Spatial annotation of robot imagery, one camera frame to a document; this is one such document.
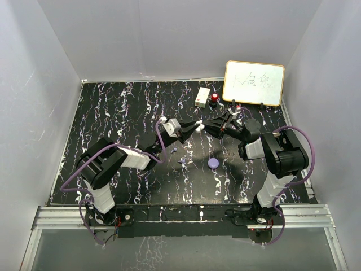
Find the red emergency stop button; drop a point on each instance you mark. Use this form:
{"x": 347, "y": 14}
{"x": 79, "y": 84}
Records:
{"x": 213, "y": 100}

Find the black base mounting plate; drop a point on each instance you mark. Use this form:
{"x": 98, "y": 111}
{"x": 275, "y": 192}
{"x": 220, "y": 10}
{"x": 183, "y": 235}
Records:
{"x": 180, "y": 218}

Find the purple round earbud case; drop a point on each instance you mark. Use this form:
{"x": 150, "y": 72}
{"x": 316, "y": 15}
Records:
{"x": 213, "y": 163}

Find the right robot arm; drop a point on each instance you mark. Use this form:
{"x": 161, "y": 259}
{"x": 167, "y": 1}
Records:
{"x": 283, "y": 153}

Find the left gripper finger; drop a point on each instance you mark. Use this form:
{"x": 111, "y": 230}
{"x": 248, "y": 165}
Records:
{"x": 192, "y": 125}
{"x": 186, "y": 132}

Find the aluminium frame rail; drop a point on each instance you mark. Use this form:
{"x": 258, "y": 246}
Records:
{"x": 309, "y": 242}

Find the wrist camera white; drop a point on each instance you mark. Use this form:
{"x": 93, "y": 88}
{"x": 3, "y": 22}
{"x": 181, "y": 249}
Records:
{"x": 171, "y": 126}
{"x": 234, "y": 111}

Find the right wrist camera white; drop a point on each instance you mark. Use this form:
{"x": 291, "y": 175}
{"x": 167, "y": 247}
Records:
{"x": 234, "y": 111}

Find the white cardboard box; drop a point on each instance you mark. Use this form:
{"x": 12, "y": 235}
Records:
{"x": 202, "y": 97}

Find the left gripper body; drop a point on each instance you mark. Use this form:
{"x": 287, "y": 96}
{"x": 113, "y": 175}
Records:
{"x": 171, "y": 140}

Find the white earbud charging case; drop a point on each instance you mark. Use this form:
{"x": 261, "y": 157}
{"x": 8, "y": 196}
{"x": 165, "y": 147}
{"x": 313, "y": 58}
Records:
{"x": 199, "y": 126}

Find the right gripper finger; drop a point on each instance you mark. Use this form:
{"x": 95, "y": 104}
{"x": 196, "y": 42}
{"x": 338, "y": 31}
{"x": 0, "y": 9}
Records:
{"x": 214, "y": 131}
{"x": 217, "y": 122}

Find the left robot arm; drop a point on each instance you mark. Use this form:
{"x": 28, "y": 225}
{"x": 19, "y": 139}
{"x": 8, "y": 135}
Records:
{"x": 102, "y": 161}

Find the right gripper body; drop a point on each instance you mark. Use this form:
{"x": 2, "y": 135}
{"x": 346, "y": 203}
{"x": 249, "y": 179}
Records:
{"x": 229, "y": 126}

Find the white whiteboard yellow frame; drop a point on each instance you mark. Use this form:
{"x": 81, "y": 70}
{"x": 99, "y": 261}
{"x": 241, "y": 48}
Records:
{"x": 253, "y": 83}

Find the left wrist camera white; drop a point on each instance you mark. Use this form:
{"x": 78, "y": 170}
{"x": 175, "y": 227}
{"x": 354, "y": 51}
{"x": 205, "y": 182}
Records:
{"x": 171, "y": 126}

